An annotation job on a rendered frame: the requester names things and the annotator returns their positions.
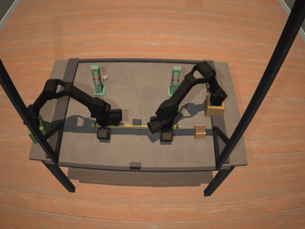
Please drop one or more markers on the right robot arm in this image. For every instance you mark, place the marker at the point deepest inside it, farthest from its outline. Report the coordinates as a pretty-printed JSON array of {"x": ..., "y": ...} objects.
[{"x": 168, "y": 110}]

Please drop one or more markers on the long yellow rod with olive band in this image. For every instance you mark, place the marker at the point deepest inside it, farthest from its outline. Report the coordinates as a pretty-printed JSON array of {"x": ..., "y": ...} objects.
[{"x": 134, "y": 126}]

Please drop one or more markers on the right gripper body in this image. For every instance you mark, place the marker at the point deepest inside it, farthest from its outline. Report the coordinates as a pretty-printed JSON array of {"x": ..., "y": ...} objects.
[{"x": 166, "y": 136}]

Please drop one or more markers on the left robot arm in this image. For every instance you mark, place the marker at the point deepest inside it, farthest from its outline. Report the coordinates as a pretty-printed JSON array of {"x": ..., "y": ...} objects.
[{"x": 98, "y": 107}]

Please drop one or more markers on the black metal frame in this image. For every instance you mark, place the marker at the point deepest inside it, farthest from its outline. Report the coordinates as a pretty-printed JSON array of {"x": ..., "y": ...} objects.
[{"x": 284, "y": 44}]

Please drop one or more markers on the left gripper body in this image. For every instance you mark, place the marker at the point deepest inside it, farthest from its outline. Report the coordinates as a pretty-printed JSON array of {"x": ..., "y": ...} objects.
[{"x": 103, "y": 133}]

